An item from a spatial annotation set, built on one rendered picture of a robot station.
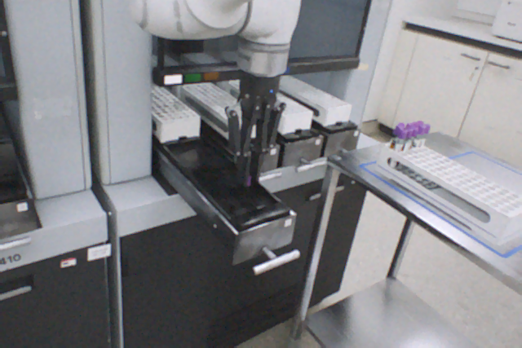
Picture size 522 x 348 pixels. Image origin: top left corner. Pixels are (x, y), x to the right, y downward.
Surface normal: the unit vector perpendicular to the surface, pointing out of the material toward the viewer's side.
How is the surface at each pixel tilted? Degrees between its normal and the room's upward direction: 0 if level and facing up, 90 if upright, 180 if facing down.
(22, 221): 90
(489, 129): 90
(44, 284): 90
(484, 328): 0
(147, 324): 90
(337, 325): 0
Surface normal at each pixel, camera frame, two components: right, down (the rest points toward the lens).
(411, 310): 0.11, -0.89
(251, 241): 0.57, 0.43
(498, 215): -0.83, 0.15
